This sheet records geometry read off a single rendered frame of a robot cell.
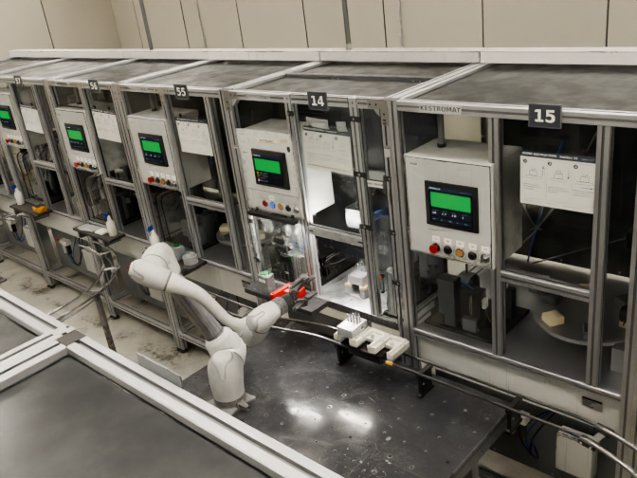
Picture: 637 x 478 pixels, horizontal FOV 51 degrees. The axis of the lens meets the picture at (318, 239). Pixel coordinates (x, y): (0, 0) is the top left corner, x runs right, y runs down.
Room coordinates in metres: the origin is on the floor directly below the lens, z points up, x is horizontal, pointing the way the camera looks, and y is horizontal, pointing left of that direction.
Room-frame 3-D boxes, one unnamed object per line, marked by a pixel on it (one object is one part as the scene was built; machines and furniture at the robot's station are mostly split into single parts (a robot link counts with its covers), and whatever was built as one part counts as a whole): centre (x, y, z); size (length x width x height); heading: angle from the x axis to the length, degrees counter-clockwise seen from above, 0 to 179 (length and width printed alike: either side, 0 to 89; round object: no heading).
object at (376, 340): (2.78, -0.19, 0.84); 0.36 x 0.14 x 0.10; 45
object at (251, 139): (3.45, 0.13, 1.60); 0.42 x 0.29 x 0.46; 45
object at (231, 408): (2.67, 0.52, 0.71); 0.22 x 0.18 x 0.06; 45
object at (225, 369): (2.69, 0.53, 0.85); 0.18 x 0.16 x 0.22; 178
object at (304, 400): (2.55, 0.13, 0.66); 1.50 x 1.06 x 0.04; 45
